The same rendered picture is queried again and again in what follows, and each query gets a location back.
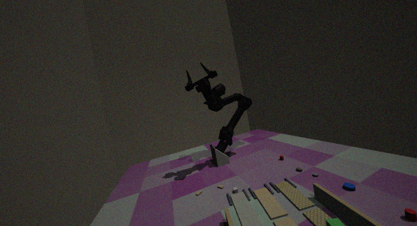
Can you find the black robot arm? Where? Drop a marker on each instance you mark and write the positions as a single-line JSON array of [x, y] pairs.
[[215, 103]]

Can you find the blue flat disc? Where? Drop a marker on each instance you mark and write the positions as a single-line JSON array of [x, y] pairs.
[[349, 187]]

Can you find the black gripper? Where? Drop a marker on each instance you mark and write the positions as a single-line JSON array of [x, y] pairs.
[[190, 85]]

